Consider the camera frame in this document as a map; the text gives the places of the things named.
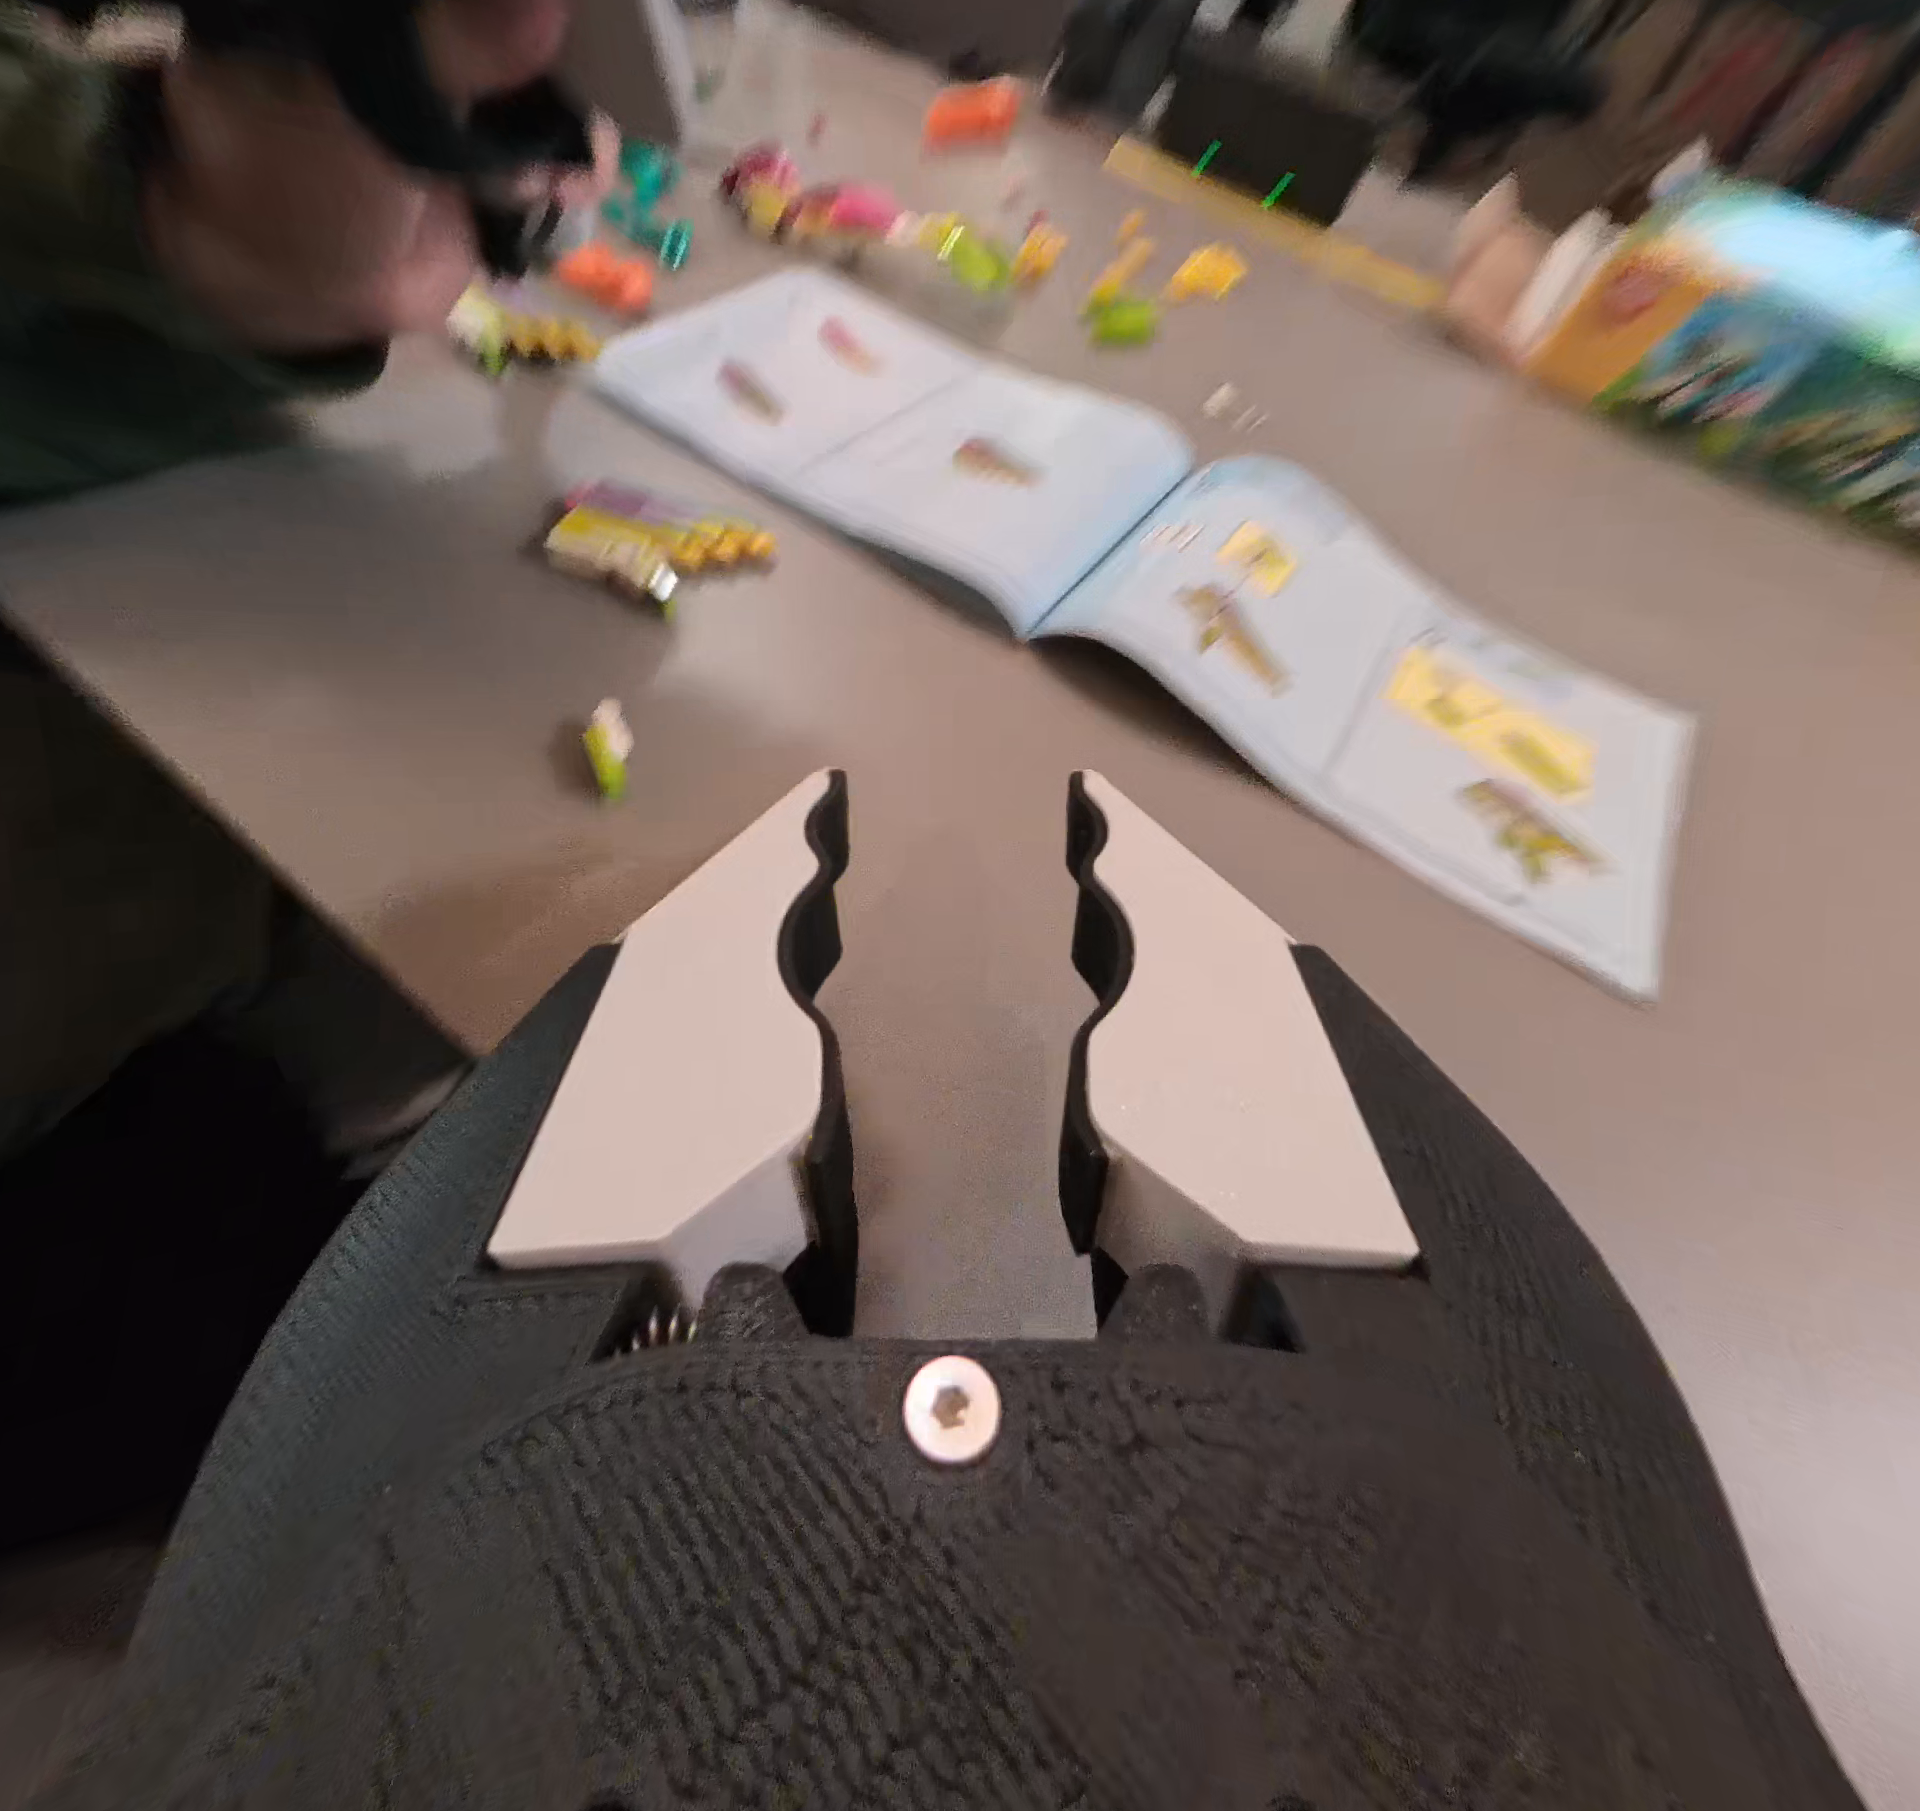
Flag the light blue instruction booklet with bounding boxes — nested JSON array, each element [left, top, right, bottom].
[[590, 266, 1699, 1005]]

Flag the person's left forearm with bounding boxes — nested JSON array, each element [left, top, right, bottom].
[[0, 4, 400, 516]]

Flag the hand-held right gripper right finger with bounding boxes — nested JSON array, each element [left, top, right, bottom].
[[1063, 765, 1424, 1322]]

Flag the yellow lego brick cluster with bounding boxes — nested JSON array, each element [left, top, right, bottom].
[[1080, 229, 1252, 346]]

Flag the orange lego piece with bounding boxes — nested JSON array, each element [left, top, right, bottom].
[[556, 243, 663, 322], [918, 76, 1028, 155]]

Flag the striped lego wing white bricks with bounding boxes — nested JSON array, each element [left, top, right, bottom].
[[540, 479, 782, 614]]

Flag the pale cardboard box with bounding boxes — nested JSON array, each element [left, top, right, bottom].
[[1444, 175, 1627, 372]]

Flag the yellow strip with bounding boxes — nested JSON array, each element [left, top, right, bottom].
[[1100, 134, 1444, 312]]

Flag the pink lego bird body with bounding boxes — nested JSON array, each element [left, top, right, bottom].
[[720, 139, 903, 250]]

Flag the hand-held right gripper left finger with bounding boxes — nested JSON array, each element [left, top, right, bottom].
[[485, 765, 859, 1345]]

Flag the lime lego brick cluster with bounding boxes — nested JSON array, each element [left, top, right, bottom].
[[927, 209, 1073, 302]]

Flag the colourful lego box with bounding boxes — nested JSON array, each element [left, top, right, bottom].
[[1528, 175, 1920, 540]]

